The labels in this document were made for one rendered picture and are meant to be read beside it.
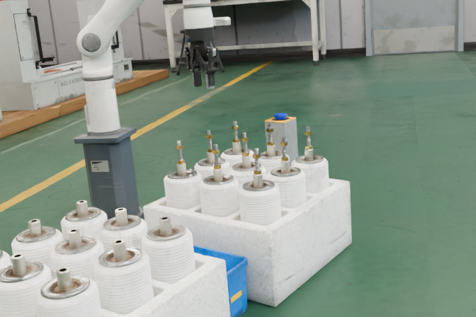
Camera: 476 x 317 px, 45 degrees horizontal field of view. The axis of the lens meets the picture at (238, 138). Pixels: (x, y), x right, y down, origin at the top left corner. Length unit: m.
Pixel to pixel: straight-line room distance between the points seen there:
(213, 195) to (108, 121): 0.56
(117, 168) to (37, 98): 2.31
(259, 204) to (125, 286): 0.41
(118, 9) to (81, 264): 0.89
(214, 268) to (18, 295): 0.35
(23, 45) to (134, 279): 3.21
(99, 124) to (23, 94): 2.31
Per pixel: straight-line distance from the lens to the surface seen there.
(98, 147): 1.81
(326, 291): 1.39
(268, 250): 1.27
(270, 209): 1.30
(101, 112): 1.80
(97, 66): 1.82
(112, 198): 1.83
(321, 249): 1.47
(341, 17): 6.54
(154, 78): 5.56
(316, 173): 1.48
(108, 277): 1.00
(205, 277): 1.10
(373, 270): 1.48
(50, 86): 4.21
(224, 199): 1.36
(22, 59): 4.08
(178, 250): 1.08
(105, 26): 1.76
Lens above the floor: 0.66
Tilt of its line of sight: 13 degrees down
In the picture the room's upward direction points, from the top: 5 degrees counter-clockwise
